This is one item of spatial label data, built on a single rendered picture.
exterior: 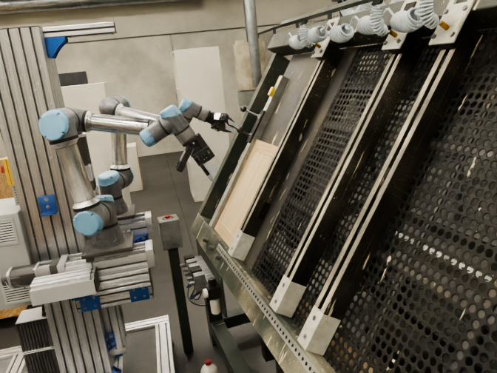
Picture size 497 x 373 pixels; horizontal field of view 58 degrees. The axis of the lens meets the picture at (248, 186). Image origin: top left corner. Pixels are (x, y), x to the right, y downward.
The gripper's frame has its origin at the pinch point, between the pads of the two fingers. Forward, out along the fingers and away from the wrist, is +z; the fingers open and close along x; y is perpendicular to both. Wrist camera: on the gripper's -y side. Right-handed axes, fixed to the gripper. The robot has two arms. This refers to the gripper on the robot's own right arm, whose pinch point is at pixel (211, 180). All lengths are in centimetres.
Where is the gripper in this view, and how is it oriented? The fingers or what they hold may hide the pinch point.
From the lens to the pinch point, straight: 191.9
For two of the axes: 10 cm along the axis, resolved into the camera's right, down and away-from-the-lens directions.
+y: 8.1, -5.8, 0.4
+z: 5.4, 7.8, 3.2
